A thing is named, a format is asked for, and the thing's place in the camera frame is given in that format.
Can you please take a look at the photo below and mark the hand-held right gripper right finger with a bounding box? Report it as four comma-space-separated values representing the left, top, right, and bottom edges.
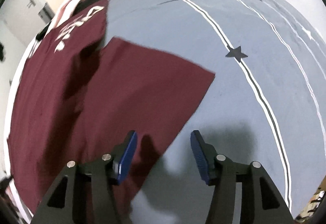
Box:
191, 130, 294, 224

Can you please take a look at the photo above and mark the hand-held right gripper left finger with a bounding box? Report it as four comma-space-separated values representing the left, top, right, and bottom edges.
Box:
31, 130, 138, 224

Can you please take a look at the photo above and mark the maroon t-shirt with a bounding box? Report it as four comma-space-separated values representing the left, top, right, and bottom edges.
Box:
6, 0, 216, 217

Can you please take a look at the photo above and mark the striped star bed sheet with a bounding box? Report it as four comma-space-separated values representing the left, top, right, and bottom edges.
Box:
4, 0, 324, 224

